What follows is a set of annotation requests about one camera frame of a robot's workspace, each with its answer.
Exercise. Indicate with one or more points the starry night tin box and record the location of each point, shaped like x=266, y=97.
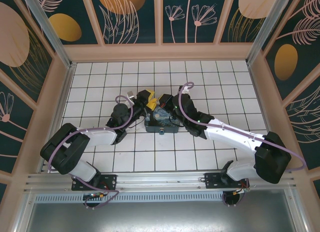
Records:
x=160, y=118

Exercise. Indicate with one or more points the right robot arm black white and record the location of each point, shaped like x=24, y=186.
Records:
x=232, y=134

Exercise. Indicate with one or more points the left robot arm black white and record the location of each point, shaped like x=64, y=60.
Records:
x=97, y=137

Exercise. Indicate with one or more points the grey metal sheet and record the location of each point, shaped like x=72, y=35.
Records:
x=160, y=217

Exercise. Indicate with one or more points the aluminium table edge rail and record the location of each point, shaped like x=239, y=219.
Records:
x=65, y=92
x=255, y=92

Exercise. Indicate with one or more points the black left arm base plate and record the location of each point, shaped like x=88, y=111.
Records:
x=110, y=180

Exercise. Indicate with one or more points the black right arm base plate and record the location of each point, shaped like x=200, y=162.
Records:
x=212, y=180

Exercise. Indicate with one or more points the aluminium mounting rail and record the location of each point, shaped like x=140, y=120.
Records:
x=160, y=179

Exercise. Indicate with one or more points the aluminium frame post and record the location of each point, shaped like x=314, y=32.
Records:
x=270, y=22
x=50, y=30

